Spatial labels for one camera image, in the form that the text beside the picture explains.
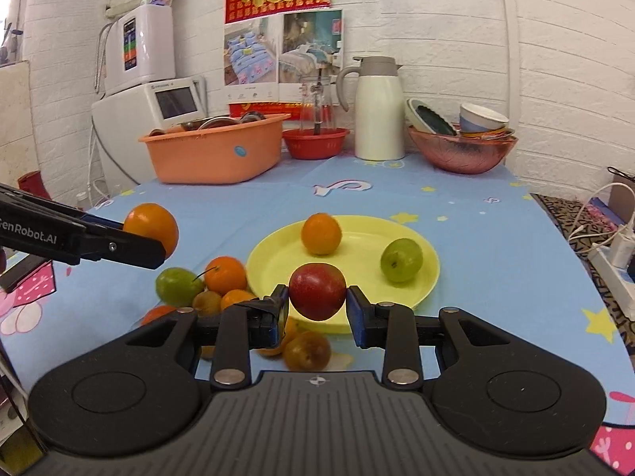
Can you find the red thermos jug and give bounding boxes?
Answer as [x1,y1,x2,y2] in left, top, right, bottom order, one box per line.
[17,171,50,200]

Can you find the small mandarin orange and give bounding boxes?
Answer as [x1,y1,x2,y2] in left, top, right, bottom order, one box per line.
[221,289,256,311]

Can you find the brown kiwi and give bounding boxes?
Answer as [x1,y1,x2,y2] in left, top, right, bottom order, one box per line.
[192,290,222,317]
[200,346,215,361]

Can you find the blue patterned tablecloth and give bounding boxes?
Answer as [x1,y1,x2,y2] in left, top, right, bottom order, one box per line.
[1,156,634,475]

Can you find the white water purifier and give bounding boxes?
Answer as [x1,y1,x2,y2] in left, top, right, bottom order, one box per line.
[104,4,175,96]

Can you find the tilted white dish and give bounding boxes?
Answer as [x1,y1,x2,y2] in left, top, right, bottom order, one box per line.
[405,98,458,136]

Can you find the cardboard box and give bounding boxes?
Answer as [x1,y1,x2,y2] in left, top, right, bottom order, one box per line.
[607,165,635,223]

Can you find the green mango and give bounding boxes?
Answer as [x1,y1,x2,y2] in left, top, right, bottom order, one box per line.
[155,268,206,307]

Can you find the stacked white-blue bowls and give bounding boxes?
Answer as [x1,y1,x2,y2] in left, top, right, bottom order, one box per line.
[458,103,512,140]

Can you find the yellow plastic plate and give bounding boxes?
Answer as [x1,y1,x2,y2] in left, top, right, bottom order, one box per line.
[245,215,440,308]

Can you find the white thermos jug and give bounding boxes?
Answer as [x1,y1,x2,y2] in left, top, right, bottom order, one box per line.
[336,56,406,161]

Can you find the yellow-orange round orange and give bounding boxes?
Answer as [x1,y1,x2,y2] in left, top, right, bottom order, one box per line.
[257,317,300,358]

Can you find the white appliance with screen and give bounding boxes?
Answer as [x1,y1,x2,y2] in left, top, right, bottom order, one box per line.
[92,76,208,194]

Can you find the dark red-yellow plum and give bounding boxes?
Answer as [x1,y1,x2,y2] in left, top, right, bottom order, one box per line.
[283,331,331,372]

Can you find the white power strip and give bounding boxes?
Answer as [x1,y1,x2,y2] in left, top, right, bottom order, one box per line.
[588,234,635,321]

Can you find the green apple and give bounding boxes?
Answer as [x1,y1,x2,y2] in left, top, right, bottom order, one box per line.
[380,238,423,284]

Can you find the rough dark orange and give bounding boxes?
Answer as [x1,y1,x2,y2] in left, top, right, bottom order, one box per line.
[141,305,175,326]

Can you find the pink glass bowl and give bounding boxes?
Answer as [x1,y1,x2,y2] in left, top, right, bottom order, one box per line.
[408,127,518,175]

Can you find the orange with stem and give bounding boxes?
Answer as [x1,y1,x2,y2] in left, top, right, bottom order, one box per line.
[195,256,248,297]

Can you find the orange on plate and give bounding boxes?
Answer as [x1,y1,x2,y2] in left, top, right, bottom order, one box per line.
[300,213,342,256]

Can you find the large smooth orange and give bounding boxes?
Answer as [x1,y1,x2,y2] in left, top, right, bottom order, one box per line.
[123,203,180,258]

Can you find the red plastic basket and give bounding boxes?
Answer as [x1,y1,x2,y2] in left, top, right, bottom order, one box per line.
[282,128,350,160]

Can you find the white charger cable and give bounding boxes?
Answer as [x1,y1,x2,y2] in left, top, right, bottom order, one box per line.
[567,180,635,245]

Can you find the glass pitcher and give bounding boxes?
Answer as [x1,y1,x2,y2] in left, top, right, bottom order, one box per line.
[300,68,337,135]

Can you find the orange plastic basket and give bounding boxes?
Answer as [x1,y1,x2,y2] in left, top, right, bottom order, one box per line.
[140,114,290,185]

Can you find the bedding poster calendar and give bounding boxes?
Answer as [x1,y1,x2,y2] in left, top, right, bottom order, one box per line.
[223,9,344,121]

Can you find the red apple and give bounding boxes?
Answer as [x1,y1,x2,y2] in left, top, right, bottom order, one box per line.
[289,263,346,321]

